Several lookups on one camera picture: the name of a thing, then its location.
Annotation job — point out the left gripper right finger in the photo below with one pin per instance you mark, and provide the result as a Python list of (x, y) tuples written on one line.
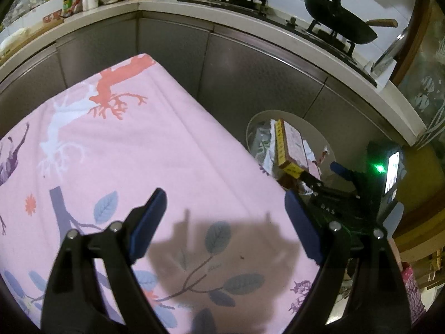
[(355, 291)]

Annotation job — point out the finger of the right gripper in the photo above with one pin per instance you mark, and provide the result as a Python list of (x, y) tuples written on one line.
[(311, 181), (343, 172)]

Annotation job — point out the clear plastic trash bin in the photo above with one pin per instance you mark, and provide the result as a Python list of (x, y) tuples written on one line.
[(261, 143)]

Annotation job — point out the grey kitchen cabinet counter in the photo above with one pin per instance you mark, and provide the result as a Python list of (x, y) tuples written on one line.
[(234, 65)]

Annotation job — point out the yellow snack wrapper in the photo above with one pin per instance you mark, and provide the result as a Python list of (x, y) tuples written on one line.
[(291, 168)]

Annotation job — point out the pink red-edged carton box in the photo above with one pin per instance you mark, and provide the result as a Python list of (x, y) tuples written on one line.
[(289, 144)]

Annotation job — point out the pink patterned tablecloth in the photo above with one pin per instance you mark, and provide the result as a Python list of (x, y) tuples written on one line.
[(224, 258)]

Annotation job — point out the gas stove top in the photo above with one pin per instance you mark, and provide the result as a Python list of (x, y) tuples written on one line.
[(328, 42)]

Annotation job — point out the black wok wooden handle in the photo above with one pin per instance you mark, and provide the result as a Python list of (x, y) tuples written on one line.
[(341, 21)]

